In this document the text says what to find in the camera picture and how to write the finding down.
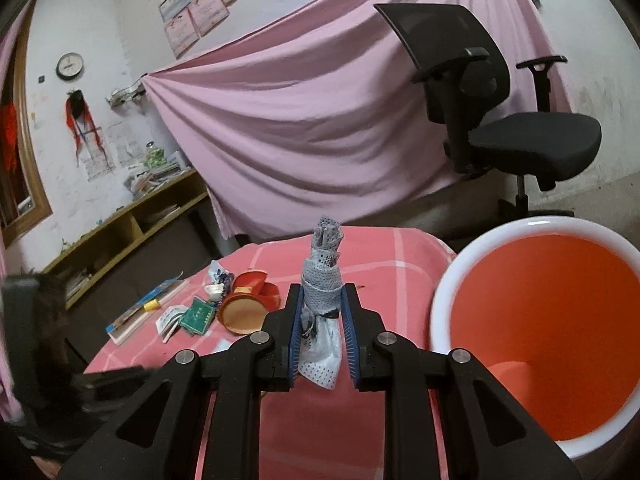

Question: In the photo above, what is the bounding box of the blue cartoon book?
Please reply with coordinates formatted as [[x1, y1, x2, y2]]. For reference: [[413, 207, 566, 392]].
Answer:
[[106, 272, 191, 346]]

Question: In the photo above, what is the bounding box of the small wall bracket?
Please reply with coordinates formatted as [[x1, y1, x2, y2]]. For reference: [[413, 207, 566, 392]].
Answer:
[[106, 77, 148, 109]]

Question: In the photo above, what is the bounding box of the paper wall calendar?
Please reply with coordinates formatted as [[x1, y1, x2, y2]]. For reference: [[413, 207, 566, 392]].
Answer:
[[80, 122, 132, 182]]

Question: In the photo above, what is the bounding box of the grey mesh cloth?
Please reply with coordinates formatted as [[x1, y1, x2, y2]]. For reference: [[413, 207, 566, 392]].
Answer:
[[299, 216, 346, 391]]

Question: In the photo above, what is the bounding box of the white bin with orange inside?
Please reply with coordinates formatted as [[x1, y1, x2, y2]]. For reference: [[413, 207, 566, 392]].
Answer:
[[430, 216, 640, 461]]

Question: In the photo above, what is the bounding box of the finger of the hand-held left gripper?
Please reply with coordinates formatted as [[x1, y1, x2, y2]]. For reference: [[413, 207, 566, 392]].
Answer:
[[72, 366, 161, 398]]

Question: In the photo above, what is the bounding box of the yellow wooden shelf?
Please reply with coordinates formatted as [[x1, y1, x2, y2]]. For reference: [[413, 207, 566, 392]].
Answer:
[[42, 167, 211, 307]]

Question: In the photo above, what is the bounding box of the blue and white wrapper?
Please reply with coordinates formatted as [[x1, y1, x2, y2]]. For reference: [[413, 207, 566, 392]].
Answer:
[[207, 260, 236, 287]]

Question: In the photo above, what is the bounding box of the red cylindrical box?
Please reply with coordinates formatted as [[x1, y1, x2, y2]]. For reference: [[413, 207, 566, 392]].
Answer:
[[220, 270, 281, 336]]

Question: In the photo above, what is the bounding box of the pink checked blanket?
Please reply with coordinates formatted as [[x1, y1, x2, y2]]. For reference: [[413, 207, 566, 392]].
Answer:
[[85, 226, 457, 480]]

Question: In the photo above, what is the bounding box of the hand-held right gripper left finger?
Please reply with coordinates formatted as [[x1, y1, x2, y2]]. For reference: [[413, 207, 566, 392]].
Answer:
[[59, 283, 306, 480]]

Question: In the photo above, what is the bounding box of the white folded leaflet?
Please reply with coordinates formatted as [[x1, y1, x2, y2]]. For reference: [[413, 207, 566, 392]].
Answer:
[[157, 305, 187, 344]]

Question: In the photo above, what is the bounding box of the black office chair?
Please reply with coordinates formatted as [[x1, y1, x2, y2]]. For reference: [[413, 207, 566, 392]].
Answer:
[[374, 2, 603, 241]]

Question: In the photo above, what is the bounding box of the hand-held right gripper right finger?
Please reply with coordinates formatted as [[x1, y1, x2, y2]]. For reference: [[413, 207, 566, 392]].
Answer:
[[340, 284, 583, 480]]

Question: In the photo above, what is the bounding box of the group of wall certificates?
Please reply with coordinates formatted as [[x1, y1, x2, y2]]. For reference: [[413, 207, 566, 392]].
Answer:
[[155, 0, 361, 60]]

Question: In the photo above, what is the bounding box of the stack of books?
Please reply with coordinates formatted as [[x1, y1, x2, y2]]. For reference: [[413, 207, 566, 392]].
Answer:
[[124, 152, 188, 196]]

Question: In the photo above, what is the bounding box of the pink hanging cloth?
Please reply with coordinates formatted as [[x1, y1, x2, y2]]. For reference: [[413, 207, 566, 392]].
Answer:
[[142, 0, 571, 242]]

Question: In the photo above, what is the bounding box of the wooden window frame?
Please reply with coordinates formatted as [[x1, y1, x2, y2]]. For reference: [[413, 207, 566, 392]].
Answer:
[[0, 10, 54, 248]]

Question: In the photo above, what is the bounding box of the red tassel wall ornament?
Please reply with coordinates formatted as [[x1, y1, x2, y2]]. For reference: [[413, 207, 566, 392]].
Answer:
[[64, 89, 108, 166]]

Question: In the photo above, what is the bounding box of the green packet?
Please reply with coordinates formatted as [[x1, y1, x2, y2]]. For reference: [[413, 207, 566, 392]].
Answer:
[[180, 296, 216, 336]]

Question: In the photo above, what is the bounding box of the round wall clock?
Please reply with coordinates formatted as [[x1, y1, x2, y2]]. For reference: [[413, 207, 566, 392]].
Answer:
[[55, 52, 84, 82]]

